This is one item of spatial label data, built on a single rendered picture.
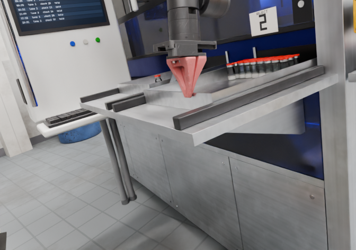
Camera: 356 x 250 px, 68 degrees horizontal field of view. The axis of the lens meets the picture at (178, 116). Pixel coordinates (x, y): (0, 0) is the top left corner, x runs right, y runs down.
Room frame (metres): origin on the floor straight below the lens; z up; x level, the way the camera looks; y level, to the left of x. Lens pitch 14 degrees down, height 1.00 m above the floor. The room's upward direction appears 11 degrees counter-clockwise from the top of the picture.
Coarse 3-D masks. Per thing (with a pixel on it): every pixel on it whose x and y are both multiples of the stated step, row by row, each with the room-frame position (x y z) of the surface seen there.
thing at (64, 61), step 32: (32, 0) 1.20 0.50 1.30; (64, 0) 1.27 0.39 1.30; (96, 0) 1.35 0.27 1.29; (32, 32) 1.18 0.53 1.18; (64, 32) 1.25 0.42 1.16; (96, 32) 1.33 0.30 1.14; (32, 64) 1.17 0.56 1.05; (64, 64) 1.23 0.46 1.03; (96, 64) 1.31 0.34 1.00; (64, 96) 1.21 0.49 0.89
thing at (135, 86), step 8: (224, 64) 0.91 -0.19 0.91; (168, 72) 1.09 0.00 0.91; (136, 80) 1.02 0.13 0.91; (144, 80) 1.04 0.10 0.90; (152, 80) 1.05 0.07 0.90; (168, 80) 0.79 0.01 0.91; (176, 80) 0.81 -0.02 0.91; (120, 88) 0.97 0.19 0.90; (128, 88) 0.90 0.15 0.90; (136, 88) 0.84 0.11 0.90; (144, 88) 0.79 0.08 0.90
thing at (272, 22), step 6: (258, 12) 0.72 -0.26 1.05; (264, 12) 0.70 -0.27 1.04; (270, 12) 0.69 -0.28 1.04; (276, 12) 0.67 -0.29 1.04; (252, 18) 0.74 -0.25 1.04; (258, 18) 0.72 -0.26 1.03; (270, 18) 0.69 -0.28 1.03; (276, 18) 0.68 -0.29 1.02; (252, 24) 0.74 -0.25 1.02; (258, 24) 0.72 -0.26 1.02; (264, 24) 0.71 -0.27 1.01; (270, 24) 0.69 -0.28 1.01; (276, 24) 0.68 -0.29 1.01; (252, 30) 0.74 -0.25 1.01; (258, 30) 0.73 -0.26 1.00; (264, 30) 0.71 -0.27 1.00; (270, 30) 0.69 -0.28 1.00; (276, 30) 0.68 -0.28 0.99; (252, 36) 0.75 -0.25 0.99
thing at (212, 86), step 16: (304, 64) 0.58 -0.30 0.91; (208, 80) 0.76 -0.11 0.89; (224, 80) 0.77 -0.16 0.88; (240, 80) 0.71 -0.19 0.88; (256, 80) 0.50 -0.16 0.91; (272, 80) 0.52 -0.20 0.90; (160, 96) 0.59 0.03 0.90; (176, 96) 0.53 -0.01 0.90; (192, 96) 0.48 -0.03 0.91; (208, 96) 0.44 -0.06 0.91; (224, 96) 0.45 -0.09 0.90
